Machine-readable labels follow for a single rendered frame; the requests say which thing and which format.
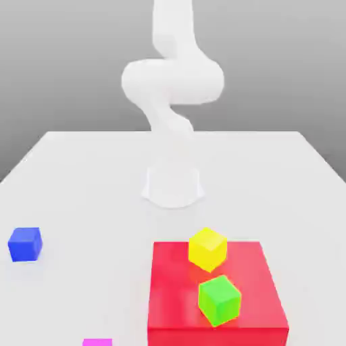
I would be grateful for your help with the small blue cube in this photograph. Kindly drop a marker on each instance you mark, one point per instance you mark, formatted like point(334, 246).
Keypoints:
point(25, 244)

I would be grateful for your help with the large red box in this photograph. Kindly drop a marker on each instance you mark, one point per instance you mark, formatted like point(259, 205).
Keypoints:
point(173, 292)

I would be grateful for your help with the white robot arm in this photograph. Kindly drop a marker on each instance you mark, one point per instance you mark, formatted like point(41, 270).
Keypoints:
point(173, 81)

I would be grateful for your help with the small magenta cube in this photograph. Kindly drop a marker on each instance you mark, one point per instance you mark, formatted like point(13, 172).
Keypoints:
point(97, 342)

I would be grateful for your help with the small yellow cube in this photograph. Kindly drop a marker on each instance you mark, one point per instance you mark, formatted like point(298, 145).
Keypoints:
point(207, 250)

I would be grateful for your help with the small green cube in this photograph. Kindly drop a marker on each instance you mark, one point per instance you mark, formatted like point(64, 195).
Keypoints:
point(219, 300)

